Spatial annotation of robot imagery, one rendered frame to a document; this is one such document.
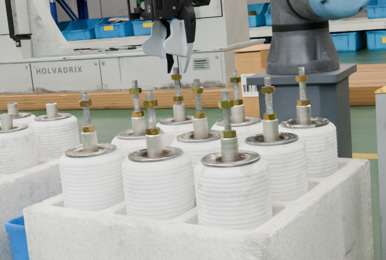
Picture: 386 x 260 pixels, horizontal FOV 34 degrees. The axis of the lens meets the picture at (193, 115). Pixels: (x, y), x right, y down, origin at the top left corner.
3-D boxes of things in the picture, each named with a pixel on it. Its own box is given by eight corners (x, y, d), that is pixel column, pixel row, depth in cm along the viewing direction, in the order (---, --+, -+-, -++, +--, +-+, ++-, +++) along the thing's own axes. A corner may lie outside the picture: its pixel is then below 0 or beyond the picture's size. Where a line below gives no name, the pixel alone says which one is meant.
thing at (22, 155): (22, 210, 130) (10, 124, 127) (56, 215, 124) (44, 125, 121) (-16, 225, 122) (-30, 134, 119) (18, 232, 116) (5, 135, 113)
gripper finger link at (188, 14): (174, 46, 109) (165, -4, 109) (181, 45, 110) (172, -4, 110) (192, 41, 106) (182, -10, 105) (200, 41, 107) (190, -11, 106)
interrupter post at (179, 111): (180, 121, 114) (178, 103, 114) (190, 121, 113) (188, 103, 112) (171, 123, 112) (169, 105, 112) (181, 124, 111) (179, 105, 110)
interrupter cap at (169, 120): (178, 117, 118) (178, 114, 118) (210, 119, 113) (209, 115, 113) (150, 125, 112) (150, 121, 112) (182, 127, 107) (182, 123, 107)
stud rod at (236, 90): (238, 115, 105) (234, 69, 104) (234, 114, 106) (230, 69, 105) (242, 113, 106) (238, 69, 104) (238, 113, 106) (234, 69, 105)
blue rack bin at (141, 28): (155, 33, 662) (154, 12, 659) (188, 30, 646) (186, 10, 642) (131, 37, 618) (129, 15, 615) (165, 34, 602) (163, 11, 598)
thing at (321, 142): (287, 247, 97) (280, 132, 95) (276, 226, 107) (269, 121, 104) (348, 241, 98) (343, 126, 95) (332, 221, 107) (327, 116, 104)
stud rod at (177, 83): (177, 110, 111) (173, 68, 110) (176, 109, 112) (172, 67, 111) (182, 109, 112) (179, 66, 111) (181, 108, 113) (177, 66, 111)
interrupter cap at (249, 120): (238, 130, 101) (237, 125, 101) (207, 126, 107) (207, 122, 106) (270, 121, 105) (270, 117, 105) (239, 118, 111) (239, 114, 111)
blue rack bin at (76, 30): (88, 38, 703) (86, 19, 699) (117, 36, 686) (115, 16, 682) (60, 42, 659) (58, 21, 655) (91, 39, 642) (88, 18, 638)
